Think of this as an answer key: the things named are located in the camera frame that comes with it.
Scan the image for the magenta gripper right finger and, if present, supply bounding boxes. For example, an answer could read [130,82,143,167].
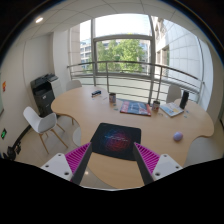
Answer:
[133,143,182,185]

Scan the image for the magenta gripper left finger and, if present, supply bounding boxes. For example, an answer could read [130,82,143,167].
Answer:
[42,143,92,185]

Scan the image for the purple computer mouse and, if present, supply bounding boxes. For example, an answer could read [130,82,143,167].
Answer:
[173,132,183,141]

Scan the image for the black patterned mouse pad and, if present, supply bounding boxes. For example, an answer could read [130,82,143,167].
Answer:
[90,123,141,161]

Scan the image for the wooden table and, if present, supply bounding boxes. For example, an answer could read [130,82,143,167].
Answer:
[51,86,214,189]

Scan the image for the white chair wooden legs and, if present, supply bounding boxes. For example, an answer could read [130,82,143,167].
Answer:
[23,107,67,150]

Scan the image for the red blue book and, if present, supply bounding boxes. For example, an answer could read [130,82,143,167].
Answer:
[120,101,151,116]

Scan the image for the patterned mug right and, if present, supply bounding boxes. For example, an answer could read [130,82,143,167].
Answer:
[152,100,160,112]

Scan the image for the black bottle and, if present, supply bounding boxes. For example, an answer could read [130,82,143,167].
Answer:
[179,91,189,109]

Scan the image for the white chair far right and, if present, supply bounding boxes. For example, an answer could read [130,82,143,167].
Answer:
[166,84,181,103]

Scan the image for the small black box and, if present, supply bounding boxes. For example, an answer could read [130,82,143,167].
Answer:
[91,90,101,97]

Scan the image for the dark mug left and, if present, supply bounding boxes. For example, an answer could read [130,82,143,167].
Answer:
[109,93,116,103]

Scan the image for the black printer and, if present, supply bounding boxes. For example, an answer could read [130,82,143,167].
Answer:
[30,74,58,117]

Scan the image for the white chair far left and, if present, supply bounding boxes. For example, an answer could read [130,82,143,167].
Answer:
[66,80,82,91]

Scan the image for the metal railing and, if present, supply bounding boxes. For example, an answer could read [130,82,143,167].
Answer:
[68,61,203,102]

